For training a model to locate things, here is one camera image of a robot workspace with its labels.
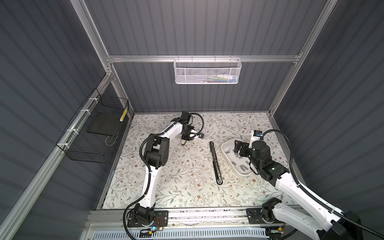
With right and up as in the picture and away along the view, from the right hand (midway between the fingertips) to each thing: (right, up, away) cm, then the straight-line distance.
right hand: (244, 143), depth 80 cm
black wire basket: (-77, +4, -8) cm, 77 cm away
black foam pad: (-73, +11, -5) cm, 74 cm away
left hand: (-30, +4, +26) cm, 40 cm away
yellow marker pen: (-66, +15, +2) cm, 68 cm away
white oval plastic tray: (+1, -15, +12) cm, 19 cm away
